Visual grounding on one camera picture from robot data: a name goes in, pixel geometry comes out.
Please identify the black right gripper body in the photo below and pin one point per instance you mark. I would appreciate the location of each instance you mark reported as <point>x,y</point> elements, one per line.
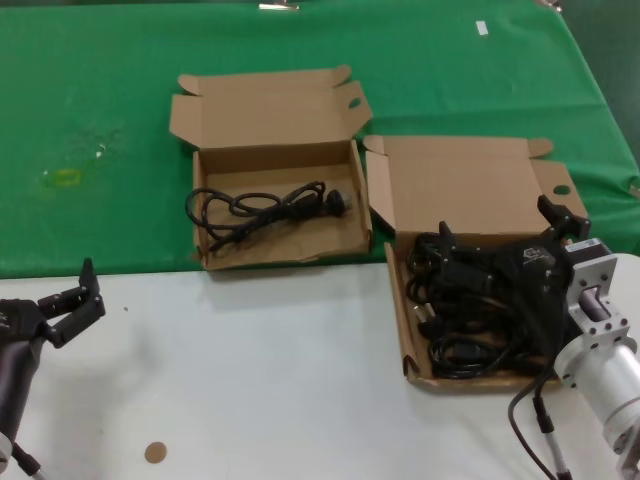
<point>535,270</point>

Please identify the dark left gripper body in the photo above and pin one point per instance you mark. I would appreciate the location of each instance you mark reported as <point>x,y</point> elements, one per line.
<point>15,360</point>

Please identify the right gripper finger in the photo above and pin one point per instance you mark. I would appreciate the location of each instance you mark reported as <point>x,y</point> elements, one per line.
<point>470,262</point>
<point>567,225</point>

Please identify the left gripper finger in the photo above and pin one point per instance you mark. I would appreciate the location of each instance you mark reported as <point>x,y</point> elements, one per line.
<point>82,310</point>

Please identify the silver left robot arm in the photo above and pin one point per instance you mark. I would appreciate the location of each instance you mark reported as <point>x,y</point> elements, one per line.
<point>2,445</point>

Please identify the open brown cardboard box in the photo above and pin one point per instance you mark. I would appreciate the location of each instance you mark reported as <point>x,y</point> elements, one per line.
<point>280,240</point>
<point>465,190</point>

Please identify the round brown paper disc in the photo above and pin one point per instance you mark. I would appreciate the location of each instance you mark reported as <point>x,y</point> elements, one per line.
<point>155,452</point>

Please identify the white tape strip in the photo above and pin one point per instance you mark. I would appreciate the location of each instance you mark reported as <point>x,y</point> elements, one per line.
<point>481,28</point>

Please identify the metal cloth clip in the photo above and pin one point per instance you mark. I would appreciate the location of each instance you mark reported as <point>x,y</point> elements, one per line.
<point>277,6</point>
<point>550,4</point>

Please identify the green table cloth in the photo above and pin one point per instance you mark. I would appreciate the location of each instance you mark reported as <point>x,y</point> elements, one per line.
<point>100,75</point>

